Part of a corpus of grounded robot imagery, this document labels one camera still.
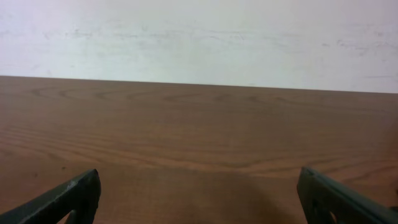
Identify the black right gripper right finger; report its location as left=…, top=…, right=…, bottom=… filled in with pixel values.
left=297, top=167, right=397, bottom=224

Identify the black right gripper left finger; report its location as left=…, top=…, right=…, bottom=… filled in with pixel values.
left=1, top=169, right=101, bottom=224

